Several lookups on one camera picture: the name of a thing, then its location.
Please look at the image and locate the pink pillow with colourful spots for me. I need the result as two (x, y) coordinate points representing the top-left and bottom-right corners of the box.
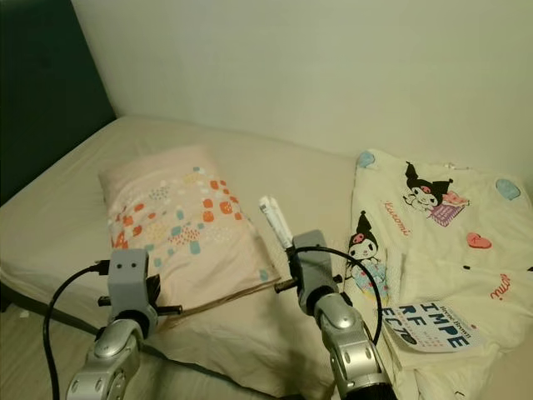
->
(97, 144), (288, 313)

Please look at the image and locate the white book with blue letters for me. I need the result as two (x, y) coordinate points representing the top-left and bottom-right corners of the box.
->
(379, 300), (486, 353)

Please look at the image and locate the cream quilt with cartoon print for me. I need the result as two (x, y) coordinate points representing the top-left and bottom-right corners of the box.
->
(350, 148), (533, 400)

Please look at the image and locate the mattress with beige sheet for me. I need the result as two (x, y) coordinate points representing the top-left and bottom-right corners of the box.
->
(0, 114), (533, 400)

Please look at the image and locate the grey-blue fabric headboard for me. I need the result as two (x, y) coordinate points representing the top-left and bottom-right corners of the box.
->
(0, 0), (117, 205)

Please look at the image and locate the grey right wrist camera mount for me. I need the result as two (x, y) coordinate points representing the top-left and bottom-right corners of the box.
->
(291, 231), (336, 294)

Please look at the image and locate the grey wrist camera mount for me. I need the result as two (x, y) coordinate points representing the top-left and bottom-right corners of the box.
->
(291, 231), (336, 294)
(108, 248), (159, 311)

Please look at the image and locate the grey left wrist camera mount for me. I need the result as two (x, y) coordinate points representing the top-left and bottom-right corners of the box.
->
(108, 248), (159, 311)

